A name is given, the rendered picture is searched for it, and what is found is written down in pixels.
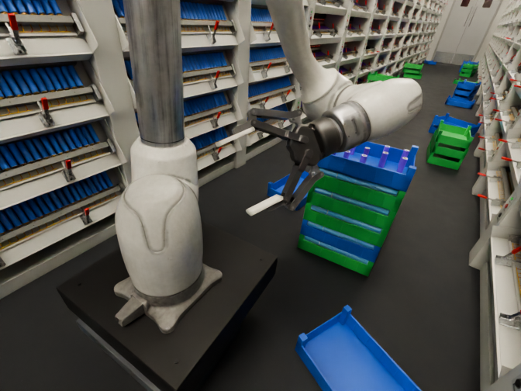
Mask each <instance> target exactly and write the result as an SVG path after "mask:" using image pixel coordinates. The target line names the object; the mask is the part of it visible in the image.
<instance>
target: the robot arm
mask: <svg viewBox="0 0 521 391"><path fill-rule="evenodd" d="M122 1H123V7H124V13H125V20H126V32H127V37H128V44H129V55H130V62H131V68H132V74H133V86H134V92H135V98H136V110H137V116H138V122H139V128H140V136H139V137H138V138H137V139H136V141H135V142H134V143H133V145H132V147H131V148H130V154H131V170H132V183H130V184H129V185H128V186H127V187H126V189H125V190H124V191H123V193H122V195H121V197H120V199H119V202H118V204H117V207H116V214H115V225H116V234H117V238H118V242H119V247H120V251H121V254H122V258H123V260H124V263H125V266H126V269H127V271H128V273H129V278H127V279H124V280H122V281H121V282H118V283H117V284H116V285H115V287H114V292H115V294H116V295H117V296H119V297H122V298H124V299H127V300H128V302H127V303H126V304H125V305H124V307H123V308H122V309H121V310H120V311H119V312H118V313H117V314H116V315H115V319H116V320H118V321H119V322H118V324H120V325H121V326H122V327H125V326H126V325H127V324H129V323H131V322H132V321H134V320H135V319H136V318H138V317H140V316H142V315H143V314H146V315H147V316H148V317H149V318H150V319H151V320H153V321H154V322H155V323H156V324H157V326H158V327H159V329H160V331H161V332H162V333H164V334H169V333H170V332H172V331H173V330H174V329H175V328H176V326H177V325H178V322H179V321H180V319H181V318H182V317H183V316H184V315H185V314H186V313H187V312H188V311H189V310H190V309H191V308H192V307H193V306H194V305H195V304H196V303H197V302H198V301H199V300H200V299H201V298H202V297H203V296H204V295H205V294H206V293H207V292H208V291H209V290H210V289H211V288H212V287H213V286H214V285H216V284H218V283H220V282H221V281H222V279H223V274H222V272H221V271H220V270H217V269H214V268H210V267H209V266H207V265H205V264H203V263H202V256H203V239H202V221H201V216H200V211H199V207H198V166H197V154H196V148H195V145H194V144H193V143H192V142H191V141H190V140H189V139H188V138H187V137H186V136H185V118H184V96H183V74H182V51H181V6H180V0H122ZM265 2H266V4H267V8H268V10H269V13H270V15H271V18H272V21H273V24H274V27H275V29H276V32H277V35H278V38H279V40H280V43H281V46H282V49H283V51H284V54H285V57H286V59H287V62H288V64H289V67H290V68H291V70H292V72H293V74H294V76H295V77H296V79H297V80H298V83H299V84H300V85H301V88H302V94H301V100H302V108H303V111H304V113H305V114H306V116H307V117H308V118H309V119H310V120H312V122H310V123H307V124H302V120H301V114H302V111H301V110H300V109H297V110H294V111H291V112H286V111H279V110H272V109H258V108H252V109H250V110H248V111H247V115H248V120H247V122H246V123H243V124H241V125H239V126H236V127H234V128H233V129H232V131H233V134H234V135H233V136H231V137H228V138H226V139H224V140H221V141H219V142H217V143H216V146H217V147H219V146H221V145H223V144H226V143H229V142H230V141H232V140H235V139H237V138H239V137H242V136H244V135H246V134H248V133H251V132H254V131H255V130H259V131H261V132H264V133H268V134H270V135H272V136H275V137H279V138H281V139H282V140H287V145H286V147H287V150H288V151H289V154H290V158H291V160H292V161H294V164H293V166H292V171H291V174H290V175H289V177H288V180H287V182H286V184H285V187H284V188H283V190H282V192H281V195H277V194H276V195H274V196H272V197H271V198H269V199H266V200H264V201H263V202H260V203H258V204H257V205H255V206H252V207H250V208H249V209H246V212H247V213H248V214H249V215H250V216H253V215H254V214H256V213H259V212H260V211H262V210H264V209H266V210H267V211H272V210H274V209H277V208H278V207H280V206H283V205H284V206H285V208H287V209H290V210H291V211H293V210H295V208H296V207H297V206H298V204H299V203H300V202H301V201H302V199H303V198H304V197H305V195H306V194H307V193H308V191H309V190H310V189H311V187H312V186H313V185H314V184H315V182H316V181H318V180H319V179H321V178H322V177H323V176H324V173H323V171H320V170H319V167H318V165H317V164H318V162H319V161H320V160H322V159H323V158H325V157H328V156H330V155H331V154H334V153H342V152H345V151H348V150H349V149H352V148H354V147H356V146H359V145H361V144H363V143H364V142H367V141H372V140H377V139H380V138H382V137H385V136H387V135H389V134H390V133H393V132H395V131H396V130H398V129H400V128H401V127H403V126H404V125H405V124H407V123H408V122H409V121H410V120H411V119H413V118H414V117H415V116H416V115H417V114H418V112H419V111H420V110H421V108H422V103H423V94H422V89H421V87H420V86H419V84H418V83H417V82H416V81H414V80H412V79H410V78H392V79H388V80H386V81H375V82H371V83H367V84H361V85H353V82H352V81H351V80H349V79H347V78H345V77H344V76H343V75H342V74H341V73H339V72H338V71H337V70H336V69H334V68H330V69H325V68H324V67H322V66H321V65H320V64H319V63H318V62H317V60H316V59H315V58H314V56H313V54H312V51H311V47H310V44H309V35H308V30H307V25H306V19H305V10H304V5H303V0H265ZM257 118H264V119H279V120H289V122H290V123H294V124H295V127H294V129H293V131H292V132H291V131H288V130H283V129H281V128H278V127H276V126H272V125H270V124H267V123H264V122H261V121H259V120H257ZM306 166H311V170H310V171H309V175H308V176H307V177H306V178H305V179H304V180H303V182H302V183H301V185H300V186H299V187H298V188H297V189H296V190H295V187H296V185H297V184H298V181H299V179H300V177H301V175H302V173H303V172H304V170H305V169H306ZM294 191H295V192H294ZM293 192H294V193H293ZM292 194H293V195H292Z"/></svg>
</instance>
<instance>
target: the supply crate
mask: <svg viewBox="0 0 521 391"><path fill-rule="evenodd" d="M365 147H369V148H370V151H369V154H368V156H367V161H366V164H365V163H362V162H360V159H361V155H362V154H363V153H364V148H365ZM384 147H385V145H381V144H376V143H372V142H368V141H367V142H364V143H363V144H361V145H359V146H356V149H355V152H354V155H350V156H349V159H347V158H344V157H343V155H344V152H342V153H336V155H332V154H331V155H330V156H328V157H325V158H323V159H322V160H320V161H319V162H318V164H317V165H318V167H321V168H325V169H328V170H331V171H336V172H339V173H341V174H345V175H349V176H352V177H355V178H360V179H363V180H365V181H369V182H373V183H376V184H379V185H384V186H387V187H390V188H393V189H398V190H400V191H403V192H407V189H408V187H409V185H410V183H411V181H412V178H413V176H414V174H415V172H416V167H415V159H416V153H417V151H418V149H419V147H418V146H415V145H412V148H411V150H410V152H409V154H408V157H407V158H408V160H407V163H406V165H405V168H404V170H403V173H399V172H397V169H398V164H399V161H400V158H401V156H402V153H403V151H404V150H402V149H398V148H394V147H390V149H389V152H388V157H387V160H386V162H385V166H384V168H379V167H378V165H379V161H380V158H381V155H382V152H383V150H384Z"/></svg>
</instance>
